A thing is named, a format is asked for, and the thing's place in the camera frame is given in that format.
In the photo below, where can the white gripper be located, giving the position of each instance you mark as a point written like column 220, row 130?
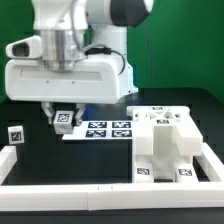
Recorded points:
column 94, row 80

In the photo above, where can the white chair seat part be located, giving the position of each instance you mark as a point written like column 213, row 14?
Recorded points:
column 155, row 145

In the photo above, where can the white chair back frame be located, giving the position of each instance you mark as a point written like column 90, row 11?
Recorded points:
column 185, row 134

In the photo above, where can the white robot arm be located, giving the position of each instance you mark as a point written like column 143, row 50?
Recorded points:
column 78, row 53

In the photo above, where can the white marker sheet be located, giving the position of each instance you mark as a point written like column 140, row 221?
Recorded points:
column 101, row 130

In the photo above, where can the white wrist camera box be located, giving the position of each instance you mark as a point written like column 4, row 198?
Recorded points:
column 30, row 48

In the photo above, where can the white workspace border frame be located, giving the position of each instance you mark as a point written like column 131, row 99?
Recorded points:
column 113, row 196

